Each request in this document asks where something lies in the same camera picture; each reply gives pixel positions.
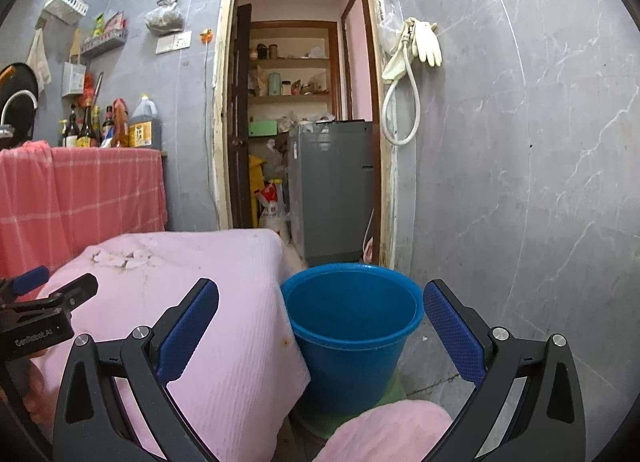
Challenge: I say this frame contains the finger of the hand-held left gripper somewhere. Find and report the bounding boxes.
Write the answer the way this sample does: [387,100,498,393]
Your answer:
[0,265,50,301]
[0,273,99,319]

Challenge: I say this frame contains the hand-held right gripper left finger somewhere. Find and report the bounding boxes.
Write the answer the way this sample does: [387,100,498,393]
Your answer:
[52,278,221,462]

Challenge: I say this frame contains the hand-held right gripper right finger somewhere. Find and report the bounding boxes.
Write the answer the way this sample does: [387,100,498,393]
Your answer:
[422,279,587,462]

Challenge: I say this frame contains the blue plastic bucket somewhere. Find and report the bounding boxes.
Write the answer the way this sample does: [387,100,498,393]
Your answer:
[280,263,425,419]

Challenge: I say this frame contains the person's left hand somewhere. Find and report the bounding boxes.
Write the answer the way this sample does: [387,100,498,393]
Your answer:
[26,349,57,424]

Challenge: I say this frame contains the pink floral blanket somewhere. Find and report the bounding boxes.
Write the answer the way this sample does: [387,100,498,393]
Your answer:
[30,229,312,462]

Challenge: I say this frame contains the coral checked cloth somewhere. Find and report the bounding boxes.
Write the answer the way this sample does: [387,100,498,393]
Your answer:
[0,139,169,301]

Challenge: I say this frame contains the person's pink fleece clothing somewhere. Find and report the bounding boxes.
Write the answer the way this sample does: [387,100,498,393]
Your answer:
[315,399,454,462]

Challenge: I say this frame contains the white bag red print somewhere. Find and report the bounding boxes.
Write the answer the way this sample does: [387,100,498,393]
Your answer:
[257,182,291,244]

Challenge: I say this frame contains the dark sauce bottle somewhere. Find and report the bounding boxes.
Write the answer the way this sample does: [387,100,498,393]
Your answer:
[64,103,81,147]

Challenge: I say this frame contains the yellow plastic object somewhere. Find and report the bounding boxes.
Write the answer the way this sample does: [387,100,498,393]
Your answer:
[248,155,266,229]

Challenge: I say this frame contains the orange snack bag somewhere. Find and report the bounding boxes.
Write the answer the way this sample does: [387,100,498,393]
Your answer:
[111,98,131,148]

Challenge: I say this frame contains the large dark oil jug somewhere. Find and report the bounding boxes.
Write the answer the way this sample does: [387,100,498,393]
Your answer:
[128,94,162,149]

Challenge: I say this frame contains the grey washing machine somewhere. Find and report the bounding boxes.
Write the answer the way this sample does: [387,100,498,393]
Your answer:
[288,119,375,266]

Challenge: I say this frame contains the chrome faucet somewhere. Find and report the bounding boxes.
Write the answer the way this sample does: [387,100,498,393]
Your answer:
[0,90,39,126]

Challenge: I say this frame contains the black wok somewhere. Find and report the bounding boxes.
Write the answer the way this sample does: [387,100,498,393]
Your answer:
[0,62,40,136]

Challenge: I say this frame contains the white utensil holder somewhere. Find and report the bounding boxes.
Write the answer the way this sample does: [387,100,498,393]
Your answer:
[61,62,87,98]

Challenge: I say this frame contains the hanging beige towel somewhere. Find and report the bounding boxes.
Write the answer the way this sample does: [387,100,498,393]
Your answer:
[26,28,53,88]

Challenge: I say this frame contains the seasoning packets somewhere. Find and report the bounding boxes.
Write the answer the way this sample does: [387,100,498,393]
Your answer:
[92,11,126,38]

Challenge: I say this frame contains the white plastic basket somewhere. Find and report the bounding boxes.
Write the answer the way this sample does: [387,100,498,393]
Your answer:
[42,0,90,24]

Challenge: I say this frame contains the wooden shelf unit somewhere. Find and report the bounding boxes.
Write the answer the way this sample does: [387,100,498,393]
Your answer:
[248,20,342,124]

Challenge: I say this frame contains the hanging clear plastic bag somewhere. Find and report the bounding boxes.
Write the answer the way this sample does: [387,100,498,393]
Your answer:
[145,0,185,36]

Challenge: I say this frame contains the cream rubber gloves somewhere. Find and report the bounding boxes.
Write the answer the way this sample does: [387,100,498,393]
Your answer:
[407,18,444,68]

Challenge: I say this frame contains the crumpled clear bag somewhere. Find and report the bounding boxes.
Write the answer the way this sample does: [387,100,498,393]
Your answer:
[378,12,404,56]

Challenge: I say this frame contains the white wall cable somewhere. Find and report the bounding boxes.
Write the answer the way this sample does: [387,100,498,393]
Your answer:
[203,42,214,184]

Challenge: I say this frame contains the wooden door frame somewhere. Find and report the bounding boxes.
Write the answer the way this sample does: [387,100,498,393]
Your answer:
[212,0,402,269]

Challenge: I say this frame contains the white hose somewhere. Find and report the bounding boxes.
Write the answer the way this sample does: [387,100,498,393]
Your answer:
[382,53,422,146]

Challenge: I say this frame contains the grey wall spice rack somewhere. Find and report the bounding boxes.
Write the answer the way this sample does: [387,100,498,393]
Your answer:
[80,30,130,60]

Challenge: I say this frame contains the white wall socket panel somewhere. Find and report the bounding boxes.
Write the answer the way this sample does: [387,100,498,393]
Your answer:
[155,31,194,54]

